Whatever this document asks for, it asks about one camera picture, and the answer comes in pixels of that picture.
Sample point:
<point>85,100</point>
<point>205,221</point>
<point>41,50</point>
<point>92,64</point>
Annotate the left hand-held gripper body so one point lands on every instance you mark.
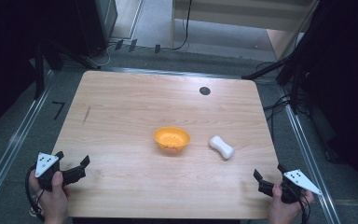
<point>45,164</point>

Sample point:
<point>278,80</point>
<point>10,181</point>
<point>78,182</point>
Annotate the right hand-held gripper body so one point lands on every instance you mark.
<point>298,179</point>

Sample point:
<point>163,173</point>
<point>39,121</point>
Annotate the white soap bar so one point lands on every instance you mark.
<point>221,146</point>

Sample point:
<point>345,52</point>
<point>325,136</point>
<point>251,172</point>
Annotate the orange plastic bowl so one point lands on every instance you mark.
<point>171,138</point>

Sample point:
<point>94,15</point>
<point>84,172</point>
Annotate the person's right hand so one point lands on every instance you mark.
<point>282,211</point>

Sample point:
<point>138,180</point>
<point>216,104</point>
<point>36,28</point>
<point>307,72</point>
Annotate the person's left hand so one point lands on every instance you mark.
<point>54,202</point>

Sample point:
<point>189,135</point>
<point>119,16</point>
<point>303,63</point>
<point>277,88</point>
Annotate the black metal stand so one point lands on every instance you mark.
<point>39,71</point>

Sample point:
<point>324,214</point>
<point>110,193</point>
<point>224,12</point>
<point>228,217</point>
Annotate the black tripod stand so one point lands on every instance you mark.
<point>295,71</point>

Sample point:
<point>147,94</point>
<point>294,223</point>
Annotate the dark curtain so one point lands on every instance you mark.
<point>348,93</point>
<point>6,62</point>

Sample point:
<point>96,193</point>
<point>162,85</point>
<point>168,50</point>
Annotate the dark round table grommet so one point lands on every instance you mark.
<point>204,90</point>

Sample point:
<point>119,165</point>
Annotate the black tape strip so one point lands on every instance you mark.
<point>132,45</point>
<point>119,44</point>

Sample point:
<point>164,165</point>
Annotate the black cabinet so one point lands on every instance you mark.
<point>96,21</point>

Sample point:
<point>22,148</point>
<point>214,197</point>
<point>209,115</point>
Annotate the metal floor rail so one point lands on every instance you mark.
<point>307,155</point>
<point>15,140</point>

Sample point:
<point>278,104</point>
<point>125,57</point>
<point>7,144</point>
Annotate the white furniture frame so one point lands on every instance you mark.
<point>230,12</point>

